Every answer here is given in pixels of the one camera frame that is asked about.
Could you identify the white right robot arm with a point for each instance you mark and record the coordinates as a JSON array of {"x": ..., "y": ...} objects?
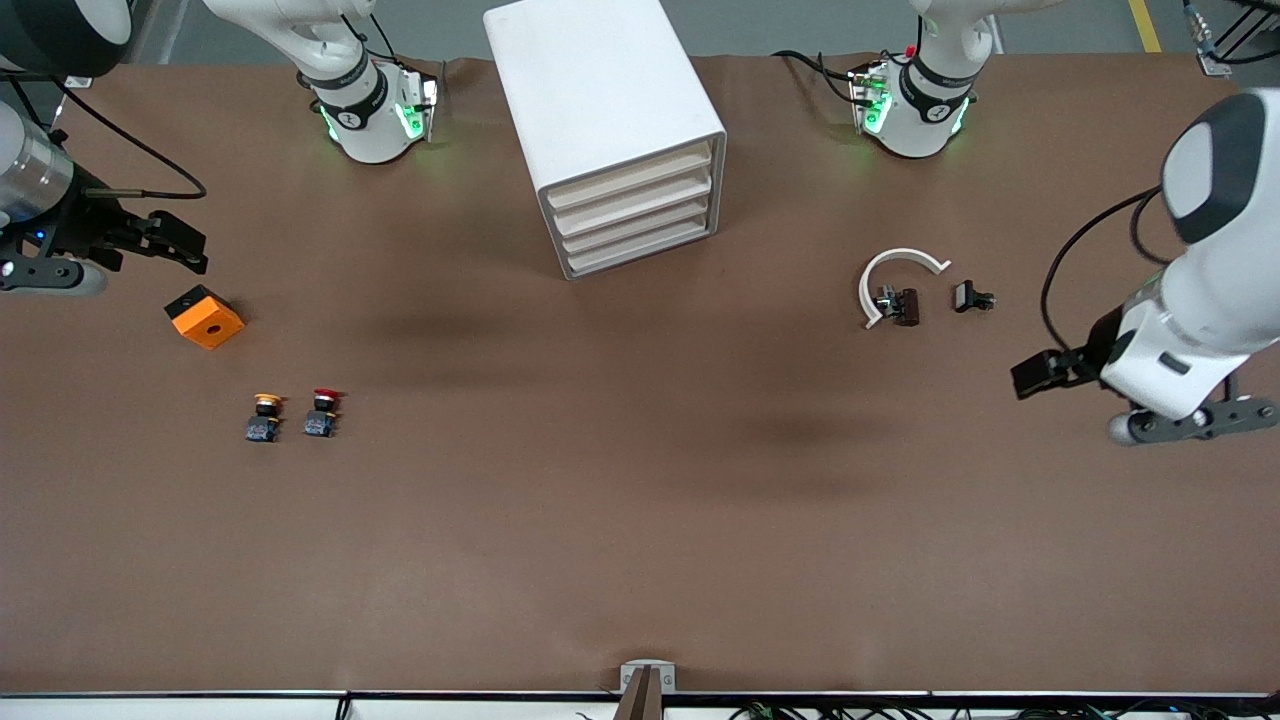
[{"x": 360, "y": 130}]

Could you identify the grey front camera mount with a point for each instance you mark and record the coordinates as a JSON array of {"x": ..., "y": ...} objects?
[{"x": 648, "y": 700}]

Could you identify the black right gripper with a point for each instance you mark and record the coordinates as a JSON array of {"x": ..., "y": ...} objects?
[{"x": 88, "y": 222}]

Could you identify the white drawer cabinet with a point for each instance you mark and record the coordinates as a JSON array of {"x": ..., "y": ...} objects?
[{"x": 590, "y": 90}]

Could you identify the white curved plastic bracket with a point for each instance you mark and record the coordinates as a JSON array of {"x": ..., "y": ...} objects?
[{"x": 905, "y": 253}]

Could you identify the aluminium frame profile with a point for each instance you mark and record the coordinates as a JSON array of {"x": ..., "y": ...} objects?
[
  {"x": 1215, "y": 65},
  {"x": 80, "y": 82}
]

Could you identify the orange cap push button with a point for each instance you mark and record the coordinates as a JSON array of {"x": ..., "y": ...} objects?
[{"x": 264, "y": 425}]

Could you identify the brown paper table cover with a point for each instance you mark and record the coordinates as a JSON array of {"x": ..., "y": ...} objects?
[{"x": 640, "y": 520}]

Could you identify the orange box with black base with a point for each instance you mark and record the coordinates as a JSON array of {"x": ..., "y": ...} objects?
[{"x": 210, "y": 325}]

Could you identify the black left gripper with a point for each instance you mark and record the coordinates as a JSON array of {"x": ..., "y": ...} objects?
[{"x": 1098, "y": 347}]

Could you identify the cream cabinet drawer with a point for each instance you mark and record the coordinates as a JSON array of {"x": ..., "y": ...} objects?
[
  {"x": 650, "y": 195},
  {"x": 650, "y": 241},
  {"x": 650, "y": 218},
  {"x": 650, "y": 171}
]

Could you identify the small black clip part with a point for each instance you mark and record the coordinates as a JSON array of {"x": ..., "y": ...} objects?
[{"x": 965, "y": 296}]

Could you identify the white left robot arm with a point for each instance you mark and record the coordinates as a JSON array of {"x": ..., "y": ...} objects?
[{"x": 1230, "y": 290}]

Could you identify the red cap push button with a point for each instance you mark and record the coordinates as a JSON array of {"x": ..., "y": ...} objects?
[{"x": 320, "y": 425}]

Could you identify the white table edge rail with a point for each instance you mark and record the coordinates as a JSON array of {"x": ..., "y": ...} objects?
[{"x": 150, "y": 708}]

